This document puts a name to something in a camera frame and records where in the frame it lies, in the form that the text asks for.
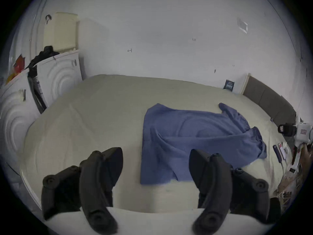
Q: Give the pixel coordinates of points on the red and yellow packet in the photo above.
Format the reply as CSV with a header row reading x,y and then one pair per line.
x,y
16,66

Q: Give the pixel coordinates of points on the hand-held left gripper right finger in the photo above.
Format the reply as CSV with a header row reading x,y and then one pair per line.
x,y
215,187

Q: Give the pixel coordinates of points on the cream cabinet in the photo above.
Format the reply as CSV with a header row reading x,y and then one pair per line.
x,y
61,32

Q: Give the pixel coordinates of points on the grey padded headboard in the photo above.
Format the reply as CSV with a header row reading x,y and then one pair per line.
x,y
269,99

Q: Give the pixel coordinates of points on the person's right hand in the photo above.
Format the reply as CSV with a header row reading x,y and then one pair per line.
x,y
307,155

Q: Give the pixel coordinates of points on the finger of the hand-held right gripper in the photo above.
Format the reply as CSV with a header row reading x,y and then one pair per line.
x,y
277,153
282,151

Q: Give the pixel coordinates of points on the small dark blue card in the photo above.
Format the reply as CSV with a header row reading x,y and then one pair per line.
x,y
229,84

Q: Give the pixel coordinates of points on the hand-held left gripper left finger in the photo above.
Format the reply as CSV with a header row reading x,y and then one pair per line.
x,y
94,187

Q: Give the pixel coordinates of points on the bed with beige sheet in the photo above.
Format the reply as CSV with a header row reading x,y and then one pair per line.
x,y
97,111

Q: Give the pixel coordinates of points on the blue shirt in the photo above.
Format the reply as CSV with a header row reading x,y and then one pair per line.
x,y
195,141

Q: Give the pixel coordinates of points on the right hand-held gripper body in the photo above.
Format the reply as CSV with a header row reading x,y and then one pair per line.
x,y
302,131

